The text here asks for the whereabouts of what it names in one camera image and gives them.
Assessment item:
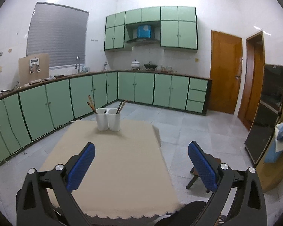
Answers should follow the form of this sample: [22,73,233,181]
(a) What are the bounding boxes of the black wok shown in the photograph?
[144,61,157,71]

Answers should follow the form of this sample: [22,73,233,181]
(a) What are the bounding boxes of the range hood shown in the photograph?
[124,22,161,46]

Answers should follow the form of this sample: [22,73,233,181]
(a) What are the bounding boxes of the blue cloth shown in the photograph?
[264,122,283,163]

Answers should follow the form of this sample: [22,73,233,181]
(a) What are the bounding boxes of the red patterned wooden chopstick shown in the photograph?
[86,102,97,114]

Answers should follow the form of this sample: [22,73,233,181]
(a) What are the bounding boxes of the brown wooden stool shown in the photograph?
[186,155,221,193]

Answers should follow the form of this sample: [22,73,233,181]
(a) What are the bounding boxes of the green kitchen cabinets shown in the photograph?
[0,71,212,164]
[104,6,198,51]

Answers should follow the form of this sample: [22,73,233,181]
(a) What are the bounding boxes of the white left utensil holder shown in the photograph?
[95,108,108,131]

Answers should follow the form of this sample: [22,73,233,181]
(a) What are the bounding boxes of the white right utensil holder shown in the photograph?
[107,108,121,132]

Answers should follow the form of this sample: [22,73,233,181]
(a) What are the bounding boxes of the green upper kitchen cabinets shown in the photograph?
[104,6,198,51]

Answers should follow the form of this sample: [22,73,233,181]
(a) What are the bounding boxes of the black cabinet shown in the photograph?
[245,64,283,165]

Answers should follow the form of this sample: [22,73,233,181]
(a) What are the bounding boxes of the cardboard panel with device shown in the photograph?
[18,54,49,86]

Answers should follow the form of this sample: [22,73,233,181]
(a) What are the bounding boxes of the brown wooden door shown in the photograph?
[208,31,242,114]
[238,31,265,130]

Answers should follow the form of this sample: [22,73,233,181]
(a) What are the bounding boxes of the beige tablecloth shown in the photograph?
[41,120,182,219]

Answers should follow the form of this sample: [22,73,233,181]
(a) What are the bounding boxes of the white utensil holder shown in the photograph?
[107,108,121,132]
[95,108,108,131]

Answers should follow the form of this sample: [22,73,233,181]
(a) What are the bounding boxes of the chrome sink faucet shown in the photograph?
[75,56,81,74]

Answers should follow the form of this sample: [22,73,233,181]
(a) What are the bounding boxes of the white cooking pot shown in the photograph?
[131,60,141,70]

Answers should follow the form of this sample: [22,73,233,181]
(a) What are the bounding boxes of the grey window blind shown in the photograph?
[26,2,89,69]

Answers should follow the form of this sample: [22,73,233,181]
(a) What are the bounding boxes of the plain wooden chopstick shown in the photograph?
[118,100,127,114]

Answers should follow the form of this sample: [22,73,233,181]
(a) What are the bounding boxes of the green lower kitchen cabinets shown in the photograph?
[0,71,212,164]

